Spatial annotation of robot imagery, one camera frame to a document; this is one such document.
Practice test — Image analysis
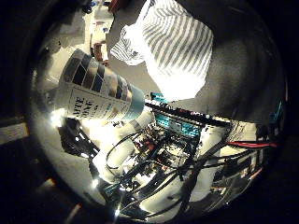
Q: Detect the patterned label spray bottle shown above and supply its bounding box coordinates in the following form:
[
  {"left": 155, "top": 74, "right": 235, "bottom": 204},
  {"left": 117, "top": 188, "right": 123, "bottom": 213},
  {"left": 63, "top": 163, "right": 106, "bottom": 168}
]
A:
[{"left": 53, "top": 48, "right": 146, "bottom": 123}]

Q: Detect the white striped cloth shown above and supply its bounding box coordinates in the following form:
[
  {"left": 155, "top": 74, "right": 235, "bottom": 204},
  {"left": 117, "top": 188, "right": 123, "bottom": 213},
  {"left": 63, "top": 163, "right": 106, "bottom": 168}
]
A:
[{"left": 109, "top": 0, "right": 215, "bottom": 103}]

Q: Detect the teal electronics board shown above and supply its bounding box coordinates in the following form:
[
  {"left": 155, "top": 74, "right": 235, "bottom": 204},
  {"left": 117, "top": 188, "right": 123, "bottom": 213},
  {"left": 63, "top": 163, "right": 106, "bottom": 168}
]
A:
[{"left": 150, "top": 91, "right": 202, "bottom": 138}]

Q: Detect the red cable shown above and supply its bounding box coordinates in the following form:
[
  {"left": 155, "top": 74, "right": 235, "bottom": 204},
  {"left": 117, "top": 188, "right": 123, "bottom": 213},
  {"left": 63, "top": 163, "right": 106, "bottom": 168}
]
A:
[{"left": 226, "top": 140, "right": 278, "bottom": 149}]

